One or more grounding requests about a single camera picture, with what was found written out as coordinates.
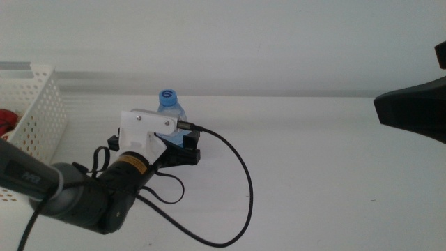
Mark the clear water bottle blue cap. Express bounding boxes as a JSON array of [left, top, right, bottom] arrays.
[[155, 89, 188, 147]]

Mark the red cola can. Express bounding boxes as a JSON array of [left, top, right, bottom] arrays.
[[0, 108, 19, 137]]

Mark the white perforated plastic basket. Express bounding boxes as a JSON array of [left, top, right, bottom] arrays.
[[0, 63, 69, 203]]

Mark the thin black cable loop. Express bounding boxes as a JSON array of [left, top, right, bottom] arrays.
[[89, 146, 112, 178], [141, 169, 185, 205]]

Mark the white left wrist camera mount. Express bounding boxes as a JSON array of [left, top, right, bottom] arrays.
[[116, 108, 179, 164]]

